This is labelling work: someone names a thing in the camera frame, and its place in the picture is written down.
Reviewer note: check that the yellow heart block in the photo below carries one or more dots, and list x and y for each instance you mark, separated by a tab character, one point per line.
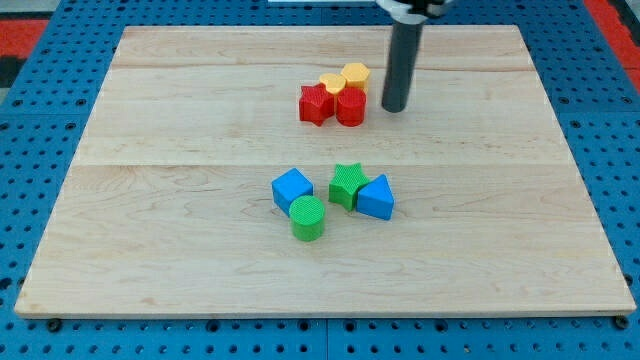
333	83

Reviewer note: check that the wooden board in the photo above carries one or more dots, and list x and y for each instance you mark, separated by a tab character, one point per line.
167	208

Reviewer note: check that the yellow hexagon block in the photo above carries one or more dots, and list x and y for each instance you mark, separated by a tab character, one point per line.
356	75

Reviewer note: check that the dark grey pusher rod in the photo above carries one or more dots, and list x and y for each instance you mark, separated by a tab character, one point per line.
401	59

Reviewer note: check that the red star block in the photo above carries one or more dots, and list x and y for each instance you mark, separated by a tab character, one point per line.
315	104

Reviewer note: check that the green star block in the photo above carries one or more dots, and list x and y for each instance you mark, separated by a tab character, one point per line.
344	186

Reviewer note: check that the red cylinder block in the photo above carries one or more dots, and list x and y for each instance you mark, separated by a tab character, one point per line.
351	106

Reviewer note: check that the green cylinder block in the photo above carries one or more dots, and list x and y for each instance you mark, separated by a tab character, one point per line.
307	217

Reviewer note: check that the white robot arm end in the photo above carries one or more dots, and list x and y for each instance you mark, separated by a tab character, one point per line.
414	12

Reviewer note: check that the blue triangle block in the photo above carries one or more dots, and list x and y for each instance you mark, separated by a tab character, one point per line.
376	199

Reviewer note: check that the blue cube block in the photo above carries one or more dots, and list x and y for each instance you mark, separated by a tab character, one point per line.
288	187

